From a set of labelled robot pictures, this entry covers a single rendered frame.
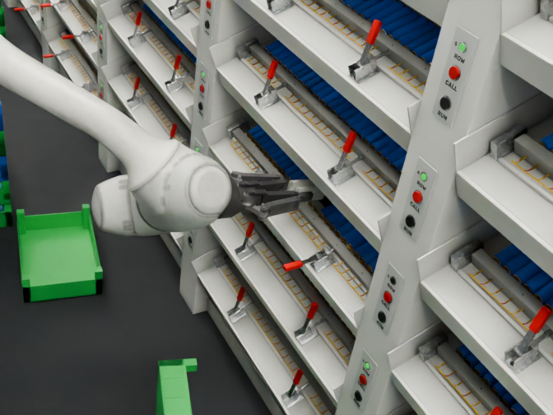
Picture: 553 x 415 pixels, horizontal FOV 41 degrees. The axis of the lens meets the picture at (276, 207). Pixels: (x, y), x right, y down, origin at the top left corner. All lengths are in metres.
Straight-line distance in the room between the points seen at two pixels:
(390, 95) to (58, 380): 1.09
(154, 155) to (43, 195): 1.34
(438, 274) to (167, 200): 0.40
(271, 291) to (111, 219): 0.49
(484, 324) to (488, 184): 0.20
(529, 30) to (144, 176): 0.55
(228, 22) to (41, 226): 0.97
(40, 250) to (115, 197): 1.00
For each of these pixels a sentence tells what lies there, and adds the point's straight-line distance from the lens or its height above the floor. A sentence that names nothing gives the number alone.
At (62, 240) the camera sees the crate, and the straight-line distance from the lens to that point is 2.21.
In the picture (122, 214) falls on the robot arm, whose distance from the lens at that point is 1.20.
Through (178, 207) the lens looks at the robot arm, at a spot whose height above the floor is 0.77.
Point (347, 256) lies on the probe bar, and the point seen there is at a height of 0.57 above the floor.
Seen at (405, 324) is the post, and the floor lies 0.63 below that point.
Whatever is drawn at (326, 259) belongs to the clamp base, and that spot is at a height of 0.55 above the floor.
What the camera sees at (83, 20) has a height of 0.36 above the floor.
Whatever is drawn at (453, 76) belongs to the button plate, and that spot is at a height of 1.02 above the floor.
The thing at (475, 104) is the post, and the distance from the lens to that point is 0.95.
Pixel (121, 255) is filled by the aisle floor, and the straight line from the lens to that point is 2.16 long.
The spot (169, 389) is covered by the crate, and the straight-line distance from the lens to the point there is 1.56.
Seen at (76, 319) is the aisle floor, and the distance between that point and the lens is 1.98.
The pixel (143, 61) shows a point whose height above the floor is 0.53.
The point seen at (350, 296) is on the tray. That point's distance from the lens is 1.31.
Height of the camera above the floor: 1.40
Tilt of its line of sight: 36 degrees down
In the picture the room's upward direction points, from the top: 9 degrees clockwise
